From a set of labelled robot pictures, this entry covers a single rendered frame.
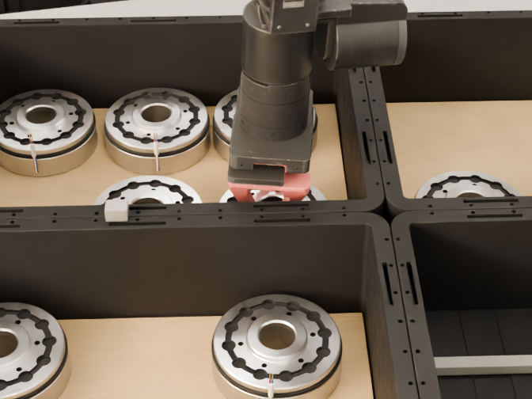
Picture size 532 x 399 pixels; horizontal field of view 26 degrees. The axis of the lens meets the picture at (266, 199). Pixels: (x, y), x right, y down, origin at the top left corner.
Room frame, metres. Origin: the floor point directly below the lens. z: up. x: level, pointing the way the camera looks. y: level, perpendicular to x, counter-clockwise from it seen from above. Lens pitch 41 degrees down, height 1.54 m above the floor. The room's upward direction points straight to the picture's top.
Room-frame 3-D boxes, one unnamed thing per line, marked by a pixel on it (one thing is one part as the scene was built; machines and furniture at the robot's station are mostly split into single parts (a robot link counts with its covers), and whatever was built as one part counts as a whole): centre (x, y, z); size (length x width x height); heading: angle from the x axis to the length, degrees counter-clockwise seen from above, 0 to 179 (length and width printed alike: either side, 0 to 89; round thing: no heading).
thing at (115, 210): (0.69, 0.12, 0.94); 0.02 x 0.01 x 0.01; 92
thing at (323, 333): (0.62, -0.01, 0.86); 0.10 x 0.10 x 0.01
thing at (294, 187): (0.75, 0.00, 0.91); 0.07 x 0.07 x 0.09; 87
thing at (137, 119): (0.91, 0.11, 0.86); 0.05 x 0.05 x 0.01
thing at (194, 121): (0.91, 0.11, 0.86); 0.10 x 0.10 x 0.01
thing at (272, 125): (0.77, -0.01, 0.98); 0.10 x 0.07 x 0.07; 177
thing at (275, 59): (0.77, -0.02, 1.04); 0.07 x 0.06 x 0.07; 102
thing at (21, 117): (0.91, 0.22, 0.86); 0.05 x 0.05 x 0.01
